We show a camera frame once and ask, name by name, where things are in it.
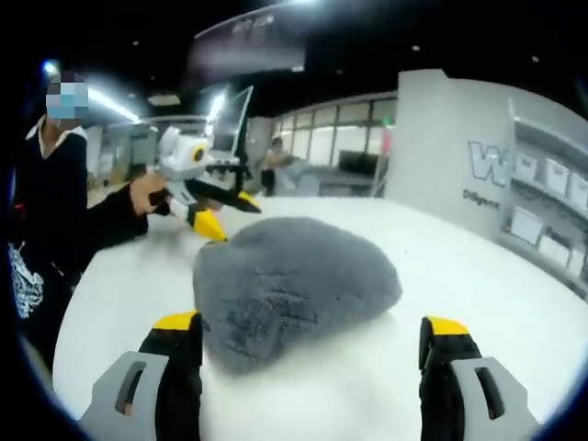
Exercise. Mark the grey metal shelf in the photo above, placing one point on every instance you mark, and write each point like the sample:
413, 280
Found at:
551, 133

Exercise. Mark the short ceiling light strip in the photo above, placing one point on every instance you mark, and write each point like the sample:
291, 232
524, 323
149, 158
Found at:
115, 106

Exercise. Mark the grey towel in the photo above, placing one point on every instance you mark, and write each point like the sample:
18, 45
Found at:
294, 285

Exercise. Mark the pink hanging tag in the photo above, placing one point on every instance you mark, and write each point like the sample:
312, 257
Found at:
388, 140

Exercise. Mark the row of white storage bins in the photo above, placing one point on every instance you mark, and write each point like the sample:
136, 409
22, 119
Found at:
526, 225

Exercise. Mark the person's left hand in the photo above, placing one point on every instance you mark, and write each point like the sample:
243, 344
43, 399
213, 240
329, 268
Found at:
144, 193

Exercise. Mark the black display screen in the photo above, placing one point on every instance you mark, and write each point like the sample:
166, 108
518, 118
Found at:
356, 163

